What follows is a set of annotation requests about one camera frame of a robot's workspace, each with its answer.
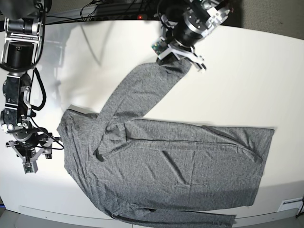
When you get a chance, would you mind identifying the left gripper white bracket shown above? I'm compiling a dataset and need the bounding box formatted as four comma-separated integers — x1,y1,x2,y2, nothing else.
156,4,207,71

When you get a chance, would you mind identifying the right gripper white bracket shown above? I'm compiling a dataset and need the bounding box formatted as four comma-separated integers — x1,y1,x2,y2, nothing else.
6,133,61,173

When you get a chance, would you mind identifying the grey long-sleeve T-shirt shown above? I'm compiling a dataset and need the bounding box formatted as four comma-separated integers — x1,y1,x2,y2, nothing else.
57,60,275,228

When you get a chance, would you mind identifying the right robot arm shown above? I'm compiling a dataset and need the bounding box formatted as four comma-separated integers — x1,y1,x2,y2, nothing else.
0,0,60,173

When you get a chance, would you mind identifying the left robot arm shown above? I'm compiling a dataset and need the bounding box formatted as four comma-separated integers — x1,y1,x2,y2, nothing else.
152,0,230,71

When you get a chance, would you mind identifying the black power strip with LED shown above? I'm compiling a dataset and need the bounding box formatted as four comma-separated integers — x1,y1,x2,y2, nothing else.
88,9,160,22

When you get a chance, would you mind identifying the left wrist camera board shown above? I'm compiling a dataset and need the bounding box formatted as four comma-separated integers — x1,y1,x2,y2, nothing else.
151,38,167,55

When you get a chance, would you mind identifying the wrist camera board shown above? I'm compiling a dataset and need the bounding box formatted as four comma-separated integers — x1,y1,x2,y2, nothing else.
151,38,167,55
23,162,34,174

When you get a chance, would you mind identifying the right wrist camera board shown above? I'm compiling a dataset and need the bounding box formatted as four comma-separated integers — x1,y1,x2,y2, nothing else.
23,162,34,174

